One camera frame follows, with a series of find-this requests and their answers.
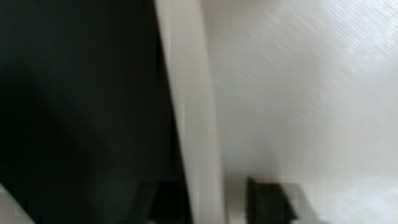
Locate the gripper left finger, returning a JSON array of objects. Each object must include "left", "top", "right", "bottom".
[{"left": 132, "top": 181, "right": 191, "bottom": 224}]

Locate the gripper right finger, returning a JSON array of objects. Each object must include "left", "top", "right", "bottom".
[{"left": 244, "top": 178, "right": 296, "bottom": 224}]

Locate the white square table top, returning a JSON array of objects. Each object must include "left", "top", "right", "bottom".
[{"left": 154, "top": 0, "right": 398, "bottom": 224}]

